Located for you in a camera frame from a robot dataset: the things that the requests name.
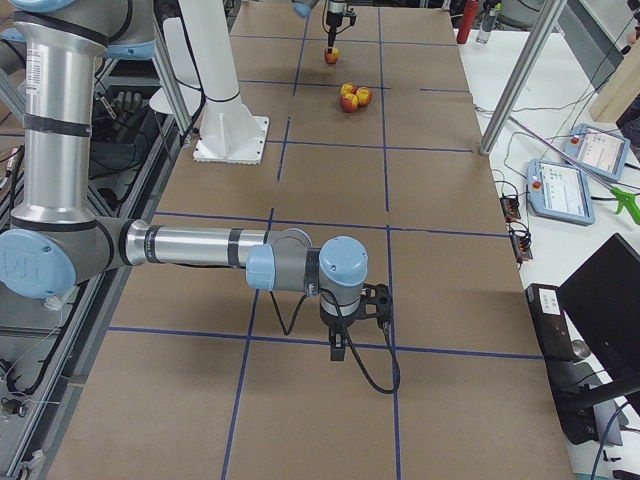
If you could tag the grey aluminium post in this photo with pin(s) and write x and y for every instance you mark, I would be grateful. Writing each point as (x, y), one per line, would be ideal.
(533, 47)

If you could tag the green grabber tool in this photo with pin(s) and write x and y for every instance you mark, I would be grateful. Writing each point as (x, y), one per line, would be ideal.
(626, 201)

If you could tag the lone red yellow apple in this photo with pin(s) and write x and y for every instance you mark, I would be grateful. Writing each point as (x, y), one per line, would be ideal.
(331, 55)

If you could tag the red bottle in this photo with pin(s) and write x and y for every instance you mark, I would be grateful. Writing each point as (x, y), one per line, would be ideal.
(467, 21)

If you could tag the black box with label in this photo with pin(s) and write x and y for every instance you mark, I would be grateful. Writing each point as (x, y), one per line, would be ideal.
(583, 403)

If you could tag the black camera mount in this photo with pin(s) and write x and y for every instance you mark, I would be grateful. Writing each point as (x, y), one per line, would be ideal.
(376, 302)
(352, 17)

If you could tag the top red yellow apple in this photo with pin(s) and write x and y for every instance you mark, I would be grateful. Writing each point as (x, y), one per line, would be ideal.
(347, 88)

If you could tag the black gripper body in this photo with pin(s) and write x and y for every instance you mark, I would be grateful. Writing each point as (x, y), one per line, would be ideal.
(335, 12)
(337, 321)

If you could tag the black cable connector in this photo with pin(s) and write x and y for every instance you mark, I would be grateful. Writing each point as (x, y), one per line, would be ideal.
(520, 238)
(511, 208)

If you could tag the near blue teach pendant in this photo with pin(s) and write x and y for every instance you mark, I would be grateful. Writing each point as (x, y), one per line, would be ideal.
(559, 191)

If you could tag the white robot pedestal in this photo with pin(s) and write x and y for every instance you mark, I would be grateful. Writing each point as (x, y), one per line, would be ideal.
(199, 50)

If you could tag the black cable connector left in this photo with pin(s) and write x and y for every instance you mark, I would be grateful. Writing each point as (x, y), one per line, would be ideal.
(511, 208)

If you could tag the blue teach pendant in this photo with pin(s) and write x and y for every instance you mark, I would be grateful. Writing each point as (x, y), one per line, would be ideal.
(559, 191)
(599, 150)

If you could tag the black monitor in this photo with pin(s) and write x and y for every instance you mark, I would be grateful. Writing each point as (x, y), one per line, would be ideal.
(602, 300)

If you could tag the left yellow red apple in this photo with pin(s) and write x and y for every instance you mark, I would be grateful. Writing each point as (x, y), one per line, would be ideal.
(349, 102)

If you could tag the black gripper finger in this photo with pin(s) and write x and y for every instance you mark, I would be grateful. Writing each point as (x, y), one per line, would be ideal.
(331, 38)
(337, 343)

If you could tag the far blue teach pendant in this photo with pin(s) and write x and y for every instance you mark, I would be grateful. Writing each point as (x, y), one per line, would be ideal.
(599, 150)

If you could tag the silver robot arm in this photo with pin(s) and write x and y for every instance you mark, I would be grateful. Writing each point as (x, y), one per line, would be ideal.
(55, 242)
(304, 8)

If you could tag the black cable connector right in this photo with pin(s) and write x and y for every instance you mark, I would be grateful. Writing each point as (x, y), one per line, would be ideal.
(520, 238)

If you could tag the clear water bottle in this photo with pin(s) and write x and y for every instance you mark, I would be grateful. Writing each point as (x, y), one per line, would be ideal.
(491, 11)

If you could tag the right red apple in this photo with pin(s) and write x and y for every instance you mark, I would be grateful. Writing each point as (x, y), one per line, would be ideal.
(364, 96)

